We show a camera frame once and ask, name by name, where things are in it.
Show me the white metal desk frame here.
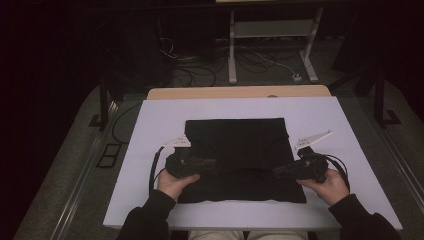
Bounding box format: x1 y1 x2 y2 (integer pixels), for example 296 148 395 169
228 6 324 85

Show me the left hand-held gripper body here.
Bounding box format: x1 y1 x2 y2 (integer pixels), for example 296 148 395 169
163 134 205 179

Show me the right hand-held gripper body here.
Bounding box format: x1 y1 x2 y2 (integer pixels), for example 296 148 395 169
293 130 334 185

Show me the right hand-held gripper black cable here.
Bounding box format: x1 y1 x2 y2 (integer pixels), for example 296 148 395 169
324 153 351 193

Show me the white table mat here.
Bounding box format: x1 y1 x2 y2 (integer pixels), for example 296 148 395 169
103 96 403 232

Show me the black floor socket plate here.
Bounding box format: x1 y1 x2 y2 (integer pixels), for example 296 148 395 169
96 143 122 170

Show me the person's right hand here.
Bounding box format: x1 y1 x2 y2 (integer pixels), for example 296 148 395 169
295 168 351 207

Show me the person's left hand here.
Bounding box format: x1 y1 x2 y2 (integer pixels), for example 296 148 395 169
156 169 201 202

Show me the black tank top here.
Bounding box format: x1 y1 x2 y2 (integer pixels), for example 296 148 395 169
177 117 308 205

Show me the thin black floor cable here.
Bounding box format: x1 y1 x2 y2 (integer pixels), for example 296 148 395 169
111 103 143 146

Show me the black metal stand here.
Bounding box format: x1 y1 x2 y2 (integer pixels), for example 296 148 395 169
372 64 403 130
88 74 122 132

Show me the left hand-held gripper black cable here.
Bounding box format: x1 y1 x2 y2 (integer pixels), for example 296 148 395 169
148 145 168 197

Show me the black floor cable bundle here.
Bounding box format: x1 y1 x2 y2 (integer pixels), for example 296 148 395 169
159 35 218 88

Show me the hand-held gripper black cable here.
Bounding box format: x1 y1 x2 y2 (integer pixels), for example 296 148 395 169
324 153 351 193
148 145 168 197

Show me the white floor cable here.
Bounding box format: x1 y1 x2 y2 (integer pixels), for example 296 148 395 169
244 46 296 77

